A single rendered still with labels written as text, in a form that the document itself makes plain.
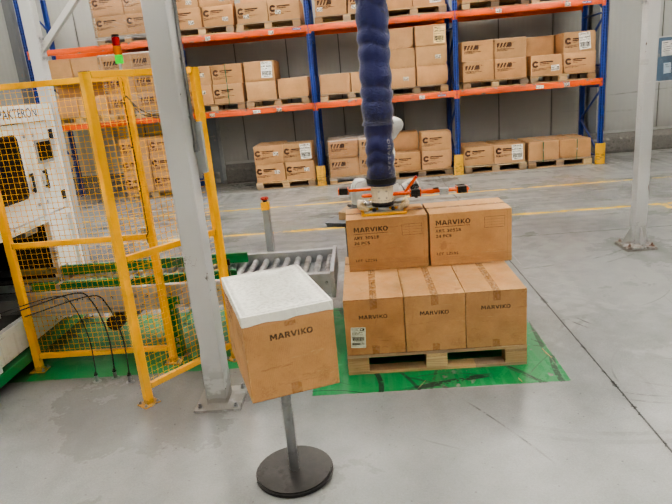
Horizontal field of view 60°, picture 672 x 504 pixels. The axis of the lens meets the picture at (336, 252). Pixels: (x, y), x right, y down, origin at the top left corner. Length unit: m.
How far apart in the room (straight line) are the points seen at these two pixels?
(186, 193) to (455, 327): 1.92
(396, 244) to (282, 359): 2.00
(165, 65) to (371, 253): 1.97
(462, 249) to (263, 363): 2.27
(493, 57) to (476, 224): 7.78
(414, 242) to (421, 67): 7.52
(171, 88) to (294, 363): 1.68
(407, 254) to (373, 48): 1.49
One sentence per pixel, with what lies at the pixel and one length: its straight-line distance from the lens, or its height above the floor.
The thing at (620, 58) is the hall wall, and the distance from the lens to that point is 13.89.
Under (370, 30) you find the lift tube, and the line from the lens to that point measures 4.26.
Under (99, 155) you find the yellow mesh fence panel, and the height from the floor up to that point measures 1.63.
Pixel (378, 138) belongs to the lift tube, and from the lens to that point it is 4.28.
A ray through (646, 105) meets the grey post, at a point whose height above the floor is 1.45.
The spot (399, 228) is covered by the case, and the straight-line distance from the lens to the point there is 4.29.
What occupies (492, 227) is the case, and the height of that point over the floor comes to 0.81.
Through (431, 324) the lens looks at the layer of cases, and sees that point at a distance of 3.91.
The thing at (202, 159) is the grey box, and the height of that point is 1.55.
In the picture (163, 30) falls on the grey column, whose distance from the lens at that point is 3.42.
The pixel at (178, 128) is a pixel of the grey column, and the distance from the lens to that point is 3.41.
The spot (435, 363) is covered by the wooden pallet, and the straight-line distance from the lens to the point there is 4.03.
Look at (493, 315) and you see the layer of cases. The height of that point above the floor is 0.37.
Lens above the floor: 1.91
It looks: 16 degrees down
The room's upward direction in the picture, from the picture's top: 5 degrees counter-clockwise
